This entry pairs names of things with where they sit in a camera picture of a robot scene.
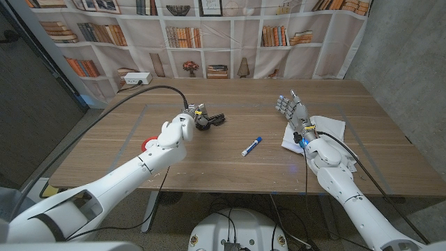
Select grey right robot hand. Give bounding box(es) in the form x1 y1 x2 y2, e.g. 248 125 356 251
275 89 318 142

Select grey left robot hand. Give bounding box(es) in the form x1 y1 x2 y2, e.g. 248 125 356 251
180 102 212 132

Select black sunglasses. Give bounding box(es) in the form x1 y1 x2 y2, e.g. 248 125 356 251
194 113 226 132

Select white cleaning cloth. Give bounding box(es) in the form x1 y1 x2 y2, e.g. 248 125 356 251
281 116 358 174

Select blue and white marker pen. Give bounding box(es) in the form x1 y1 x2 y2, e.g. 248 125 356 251
241 136 263 157

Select red ribbon reel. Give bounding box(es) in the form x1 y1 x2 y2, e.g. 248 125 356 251
141 136 160 153

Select printed bookshelf backdrop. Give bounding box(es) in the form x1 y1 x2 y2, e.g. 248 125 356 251
22 0 372 105

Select white power strip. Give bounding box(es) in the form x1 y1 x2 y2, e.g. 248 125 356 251
123 72 153 86

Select black round grille under table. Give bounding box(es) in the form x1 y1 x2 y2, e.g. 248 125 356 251
160 191 184 206

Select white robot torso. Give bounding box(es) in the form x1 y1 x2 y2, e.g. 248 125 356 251
187 208 289 251

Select white floor mat with prints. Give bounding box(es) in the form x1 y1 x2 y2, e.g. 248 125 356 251
26 177 63 199

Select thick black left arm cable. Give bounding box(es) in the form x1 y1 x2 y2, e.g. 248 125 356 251
8 85 190 222

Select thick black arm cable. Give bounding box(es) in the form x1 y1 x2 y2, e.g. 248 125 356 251
316 130 430 244
8 85 190 222

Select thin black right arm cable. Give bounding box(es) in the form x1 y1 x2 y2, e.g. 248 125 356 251
302 146 374 251

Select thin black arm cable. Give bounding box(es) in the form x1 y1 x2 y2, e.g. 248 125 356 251
302 146 374 251
65 166 171 242

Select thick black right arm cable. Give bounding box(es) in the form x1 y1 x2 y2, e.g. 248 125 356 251
316 130 430 244

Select black power strip cable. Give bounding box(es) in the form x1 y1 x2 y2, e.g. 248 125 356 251
116 80 144 94

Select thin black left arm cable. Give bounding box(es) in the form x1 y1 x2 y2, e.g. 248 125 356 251
65 166 171 242

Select black torso cable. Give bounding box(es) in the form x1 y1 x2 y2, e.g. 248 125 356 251
212 208 238 243

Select black door handle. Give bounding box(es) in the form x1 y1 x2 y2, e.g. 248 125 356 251
0 29 21 45

